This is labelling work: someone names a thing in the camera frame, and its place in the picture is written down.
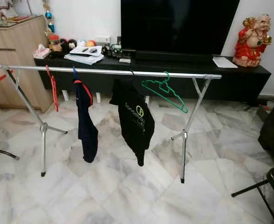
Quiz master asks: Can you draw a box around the black shirt with green logo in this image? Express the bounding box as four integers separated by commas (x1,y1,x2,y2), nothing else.
109,77,155,167

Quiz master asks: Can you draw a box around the green plastic hanger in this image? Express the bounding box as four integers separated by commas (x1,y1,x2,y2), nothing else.
141,71,189,114

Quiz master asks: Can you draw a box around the red plastic hanger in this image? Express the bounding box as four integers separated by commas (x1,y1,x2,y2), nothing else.
46,65,59,112

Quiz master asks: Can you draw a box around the black television console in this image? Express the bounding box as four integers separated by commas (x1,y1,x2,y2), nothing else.
34,55,272,105

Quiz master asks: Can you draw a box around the red laughing Buddha statue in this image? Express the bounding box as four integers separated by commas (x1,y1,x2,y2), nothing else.
232,14,273,67

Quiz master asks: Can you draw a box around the white paper sheet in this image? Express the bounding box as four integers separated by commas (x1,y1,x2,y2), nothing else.
212,56,239,69

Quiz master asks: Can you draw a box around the black flat television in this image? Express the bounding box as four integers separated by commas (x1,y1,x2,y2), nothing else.
120,0,240,56

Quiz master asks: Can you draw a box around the silver metal clothes rack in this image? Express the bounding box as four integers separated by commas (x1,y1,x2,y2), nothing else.
0,64,222,184

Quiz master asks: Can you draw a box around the navy shirt with red collar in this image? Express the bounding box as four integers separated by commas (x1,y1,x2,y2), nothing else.
73,79,99,163

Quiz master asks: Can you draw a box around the stack of white papers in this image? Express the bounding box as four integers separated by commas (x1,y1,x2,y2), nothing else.
64,45,105,65

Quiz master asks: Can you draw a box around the black plush toy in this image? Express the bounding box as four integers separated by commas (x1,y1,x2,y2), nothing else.
60,39,77,52

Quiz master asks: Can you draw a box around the red-lidded jar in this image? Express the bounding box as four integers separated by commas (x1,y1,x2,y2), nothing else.
48,34,62,52

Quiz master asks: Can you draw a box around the pink tissue box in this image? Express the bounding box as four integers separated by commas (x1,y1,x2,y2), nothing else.
33,44,52,59

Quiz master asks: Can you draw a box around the gold blue trophy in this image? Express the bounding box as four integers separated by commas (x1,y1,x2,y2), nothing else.
42,0,56,34

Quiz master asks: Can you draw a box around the light wooden cabinet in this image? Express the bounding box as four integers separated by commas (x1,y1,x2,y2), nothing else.
0,15,53,112

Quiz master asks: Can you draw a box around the white figurine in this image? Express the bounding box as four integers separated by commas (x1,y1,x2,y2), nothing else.
0,0,16,23

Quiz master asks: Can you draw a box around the white wall socket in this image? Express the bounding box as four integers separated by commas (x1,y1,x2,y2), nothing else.
95,35,111,44

